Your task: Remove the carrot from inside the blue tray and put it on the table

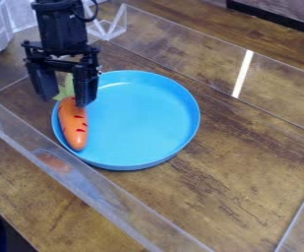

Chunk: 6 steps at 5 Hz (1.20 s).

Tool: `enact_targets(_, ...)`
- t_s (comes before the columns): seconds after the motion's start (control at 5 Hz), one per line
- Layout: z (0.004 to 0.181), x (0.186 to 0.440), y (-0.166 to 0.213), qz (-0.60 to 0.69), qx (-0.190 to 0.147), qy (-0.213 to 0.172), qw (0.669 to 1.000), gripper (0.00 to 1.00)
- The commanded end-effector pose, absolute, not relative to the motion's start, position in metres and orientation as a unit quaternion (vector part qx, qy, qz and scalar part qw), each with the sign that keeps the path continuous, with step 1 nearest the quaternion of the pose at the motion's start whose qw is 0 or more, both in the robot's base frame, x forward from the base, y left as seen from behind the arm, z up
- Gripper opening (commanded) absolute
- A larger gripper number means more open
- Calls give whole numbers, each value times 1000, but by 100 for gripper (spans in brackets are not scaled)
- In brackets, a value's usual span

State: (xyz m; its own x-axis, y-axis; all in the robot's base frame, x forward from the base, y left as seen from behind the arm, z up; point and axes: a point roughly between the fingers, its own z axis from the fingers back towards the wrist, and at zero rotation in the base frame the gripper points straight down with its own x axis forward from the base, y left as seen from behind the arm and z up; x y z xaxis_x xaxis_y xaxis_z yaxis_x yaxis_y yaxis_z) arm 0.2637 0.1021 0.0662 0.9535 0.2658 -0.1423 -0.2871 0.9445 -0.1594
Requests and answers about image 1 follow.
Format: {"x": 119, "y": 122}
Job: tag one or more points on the white patterned curtain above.
{"x": 16, "y": 17}

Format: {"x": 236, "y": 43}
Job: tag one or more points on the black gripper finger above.
{"x": 42, "y": 75}
{"x": 85, "y": 80}

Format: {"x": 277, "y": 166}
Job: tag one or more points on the orange toy carrot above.
{"x": 71, "y": 116}

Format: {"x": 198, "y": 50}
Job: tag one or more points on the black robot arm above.
{"x": 62, "y": 10}

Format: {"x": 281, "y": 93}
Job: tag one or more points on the clear acrylic corner bracket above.
{"x": 103, "y": 29}

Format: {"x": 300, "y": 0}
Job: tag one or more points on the black bar at top right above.
{"x": 283, "y": 12}

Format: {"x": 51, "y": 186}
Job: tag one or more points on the blue round tray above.
{"x": 141, "y": 121}

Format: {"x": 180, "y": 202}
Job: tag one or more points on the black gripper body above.
{"x": 61, "y": 38}

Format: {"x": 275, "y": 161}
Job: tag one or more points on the clear acrylic front barrier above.
{"x": 152, "y": 230}

